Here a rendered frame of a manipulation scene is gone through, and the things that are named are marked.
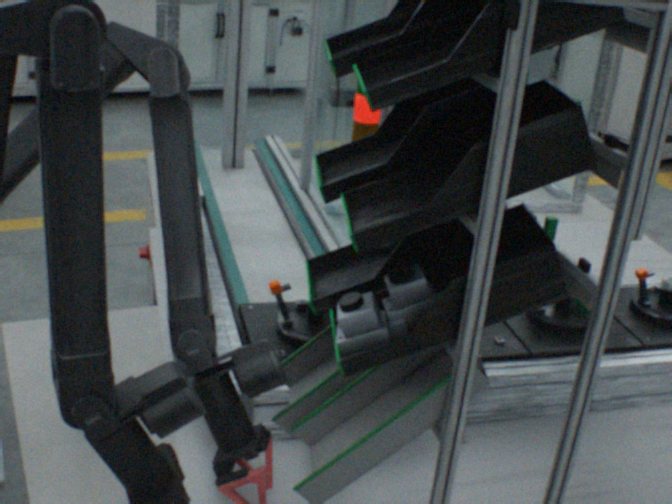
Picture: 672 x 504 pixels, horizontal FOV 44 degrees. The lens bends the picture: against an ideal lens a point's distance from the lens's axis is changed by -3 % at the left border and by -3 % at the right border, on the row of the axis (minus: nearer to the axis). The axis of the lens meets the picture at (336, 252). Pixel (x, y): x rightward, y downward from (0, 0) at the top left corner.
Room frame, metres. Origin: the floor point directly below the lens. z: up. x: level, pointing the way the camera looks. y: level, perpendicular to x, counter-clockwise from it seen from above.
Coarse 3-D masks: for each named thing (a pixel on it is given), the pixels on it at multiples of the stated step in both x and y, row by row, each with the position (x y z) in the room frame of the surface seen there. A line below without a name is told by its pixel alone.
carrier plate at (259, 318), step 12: (240, 312) 1.39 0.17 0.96; (252, 312) 1.38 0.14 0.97; (264, 312) 1.39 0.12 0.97; (276, 312) 1.39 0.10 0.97; (252, 324) 1.34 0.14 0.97; (264, 324) 1.34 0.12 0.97; (252, 336) 1.30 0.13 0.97; (264, 336) 1.30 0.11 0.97; (276, 336) 1.30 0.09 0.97; (276, 348) 1.26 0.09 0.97; (288, 348) 1.27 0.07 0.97
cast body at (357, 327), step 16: (352, 304) 0.88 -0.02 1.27; (368, 304) 0.88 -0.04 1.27; (352, 320) 0.87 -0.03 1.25; (368, 320) 0.87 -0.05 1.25; (384, 320) 0.89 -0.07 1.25; (400, 320) 0.90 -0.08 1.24; (336, 336) 0.89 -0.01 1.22; (352, 336) 0.87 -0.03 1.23; (368, 336) 0.87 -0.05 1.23; (384, 336) 0.87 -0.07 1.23; (400, 336) 0.89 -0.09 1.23; (352, 352) 0.87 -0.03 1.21
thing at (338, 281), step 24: (408, 240) 1.01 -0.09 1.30; (312, 264) 1.12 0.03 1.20; (336, 264) 1.12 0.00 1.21; (360, 264) 1.10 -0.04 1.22; (384, 264) 1.00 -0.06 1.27; (408, 264) 1.01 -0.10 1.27; (312, 288) 1.05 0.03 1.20; (336, 288) 1.05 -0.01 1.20; (360, 288) 1.00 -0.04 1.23; (384, 288) 1.00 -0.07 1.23
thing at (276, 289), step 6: (270, 282) 1.32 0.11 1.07; (276, 282) 1.31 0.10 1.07; (270, 288) 1.30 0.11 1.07; (276, 288) 1.30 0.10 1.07; (282, 288) 1.31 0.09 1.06; (288, 288) 1.31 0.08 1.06; (276, 294) 1.31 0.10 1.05; (282, 300) 1.31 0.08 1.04; (282, 306) 1.31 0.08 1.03; (282, 312) 1.31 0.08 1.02; (288, 312) 1.31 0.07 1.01; (288, 318) 1.31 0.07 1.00
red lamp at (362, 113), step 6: (360, 96) 1.53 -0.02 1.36; (360, 102) 1.53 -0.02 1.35; (366, 102) 1.53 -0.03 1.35; (354, 108) 1.55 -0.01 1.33; (360, 108) 1.53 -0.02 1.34; (366, 108) 1.53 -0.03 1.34; (354, 114) 1.54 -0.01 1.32; (360, 114) 1.53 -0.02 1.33; (366, 114) 1.53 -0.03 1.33; (372, 114) 1.53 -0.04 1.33; (378, 114) 1.54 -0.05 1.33; (360, 120) 1.53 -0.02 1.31; (366, 120) 1.53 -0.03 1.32; (372, 120) 1.53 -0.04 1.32; (378, 120) 1.54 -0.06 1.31
